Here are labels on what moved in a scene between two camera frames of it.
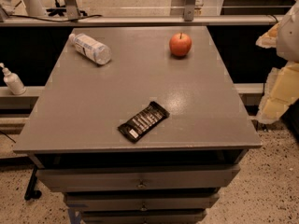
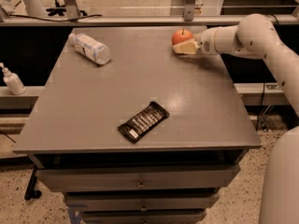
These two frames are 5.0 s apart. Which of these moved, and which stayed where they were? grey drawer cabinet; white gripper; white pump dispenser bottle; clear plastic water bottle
Moved: white gripper
Stayed: clear plastic water bottle; white pump dispenser bottle; grey drawer cabinet
